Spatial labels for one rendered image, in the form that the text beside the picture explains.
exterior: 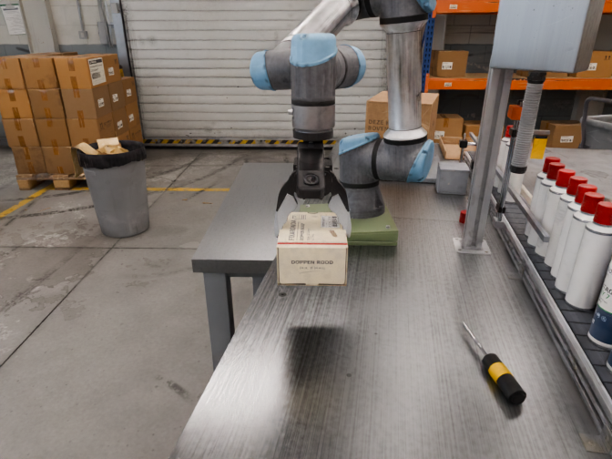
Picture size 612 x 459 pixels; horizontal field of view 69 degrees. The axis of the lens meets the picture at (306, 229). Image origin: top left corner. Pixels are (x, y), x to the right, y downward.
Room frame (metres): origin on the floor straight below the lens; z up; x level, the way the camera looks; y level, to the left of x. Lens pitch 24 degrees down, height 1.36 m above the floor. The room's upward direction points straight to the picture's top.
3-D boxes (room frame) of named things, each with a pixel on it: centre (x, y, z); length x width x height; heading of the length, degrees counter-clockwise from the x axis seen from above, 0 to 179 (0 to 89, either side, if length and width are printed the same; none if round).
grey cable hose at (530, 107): (0.95, -0.47, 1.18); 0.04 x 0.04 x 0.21
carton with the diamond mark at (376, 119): (1.82, -0.39, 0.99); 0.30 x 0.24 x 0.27; 160
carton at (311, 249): (0.76, -0.01, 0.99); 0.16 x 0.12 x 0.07; 179
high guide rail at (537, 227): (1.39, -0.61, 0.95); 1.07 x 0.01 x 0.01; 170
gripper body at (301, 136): (0.79, -0.01, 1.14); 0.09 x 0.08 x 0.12; 179
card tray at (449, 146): (2.07, -0.77, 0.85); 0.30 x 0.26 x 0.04; 170
